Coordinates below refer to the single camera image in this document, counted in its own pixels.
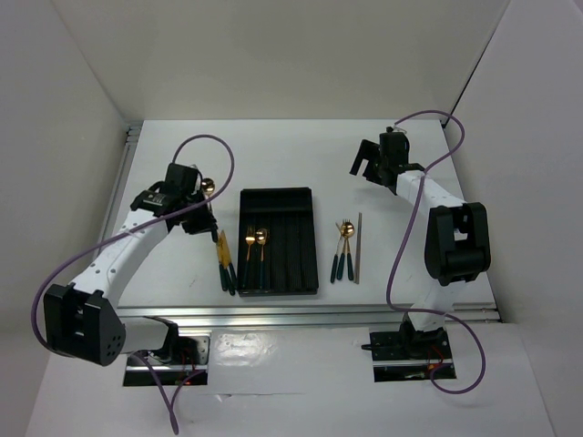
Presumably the gold fork green handle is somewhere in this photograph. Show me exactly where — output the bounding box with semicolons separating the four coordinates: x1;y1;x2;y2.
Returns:
334;219;354;280
240;225;256;290

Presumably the gold spoon green handle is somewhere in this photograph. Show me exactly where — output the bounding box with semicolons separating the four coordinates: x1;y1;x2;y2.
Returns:
255;228;269;290
200;178;218;243
342;220;355;281

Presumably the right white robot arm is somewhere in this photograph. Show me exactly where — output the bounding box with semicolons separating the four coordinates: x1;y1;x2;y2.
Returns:
350;128;491;357

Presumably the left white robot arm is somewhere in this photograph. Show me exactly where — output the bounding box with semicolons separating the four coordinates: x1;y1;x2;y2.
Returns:
43;200;217;366

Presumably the black cutlery tray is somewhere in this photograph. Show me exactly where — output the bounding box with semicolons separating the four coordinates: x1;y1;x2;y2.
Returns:
237;188;319;297

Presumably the metal chopstick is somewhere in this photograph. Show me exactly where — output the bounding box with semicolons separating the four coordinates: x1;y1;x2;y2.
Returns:
354;211;363;284
353;220;362;284

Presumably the gold knife green handle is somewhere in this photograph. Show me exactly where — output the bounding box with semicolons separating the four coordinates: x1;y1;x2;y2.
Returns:
220;230;238;296
216;237;230;291

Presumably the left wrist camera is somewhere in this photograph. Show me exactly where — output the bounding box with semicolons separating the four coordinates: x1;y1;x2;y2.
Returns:
160;163;200;198

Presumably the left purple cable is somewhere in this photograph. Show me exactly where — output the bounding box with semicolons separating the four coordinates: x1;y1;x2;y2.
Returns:
34;134;236;434

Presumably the aluminium frame rail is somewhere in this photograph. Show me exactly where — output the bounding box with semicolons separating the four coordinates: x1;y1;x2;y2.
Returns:
71;118;501;330

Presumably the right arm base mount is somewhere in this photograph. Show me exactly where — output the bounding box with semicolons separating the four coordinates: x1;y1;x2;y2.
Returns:
361;330;456;382

